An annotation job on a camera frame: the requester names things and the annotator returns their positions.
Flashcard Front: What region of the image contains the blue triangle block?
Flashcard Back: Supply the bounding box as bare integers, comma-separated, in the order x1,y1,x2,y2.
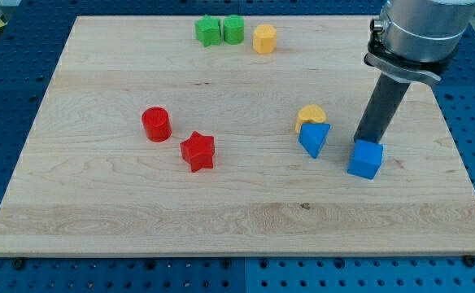
299,123,331,159

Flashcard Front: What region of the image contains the blue cube block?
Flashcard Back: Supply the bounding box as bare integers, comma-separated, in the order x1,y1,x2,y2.
347,139,384,179

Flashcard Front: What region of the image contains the yellow hexagon block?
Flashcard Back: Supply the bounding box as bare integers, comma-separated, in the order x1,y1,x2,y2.
252,24,277,54

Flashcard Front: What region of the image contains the yellow heart block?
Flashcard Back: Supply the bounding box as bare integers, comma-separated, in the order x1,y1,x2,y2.
294,104,328,133

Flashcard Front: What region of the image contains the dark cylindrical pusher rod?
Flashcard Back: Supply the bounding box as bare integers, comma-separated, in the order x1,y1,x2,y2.
354,74,410,143

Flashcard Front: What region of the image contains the red star block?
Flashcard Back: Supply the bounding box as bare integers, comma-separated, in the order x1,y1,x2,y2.
180,131,216,173

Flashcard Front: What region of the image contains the green cylinder block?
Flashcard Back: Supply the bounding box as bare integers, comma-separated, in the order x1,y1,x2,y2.
223,15,245,45

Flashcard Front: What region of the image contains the red cylinder block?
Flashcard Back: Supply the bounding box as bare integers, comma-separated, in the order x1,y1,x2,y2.
142,107,172,142

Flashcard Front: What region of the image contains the green star block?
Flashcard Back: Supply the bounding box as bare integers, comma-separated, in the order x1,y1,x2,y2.
194,15,221,47

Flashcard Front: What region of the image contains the wooden board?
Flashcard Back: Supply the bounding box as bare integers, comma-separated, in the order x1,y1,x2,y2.
0,16,475,258

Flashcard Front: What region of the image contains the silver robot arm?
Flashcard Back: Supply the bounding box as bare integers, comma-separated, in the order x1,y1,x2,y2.
364,0,475,86

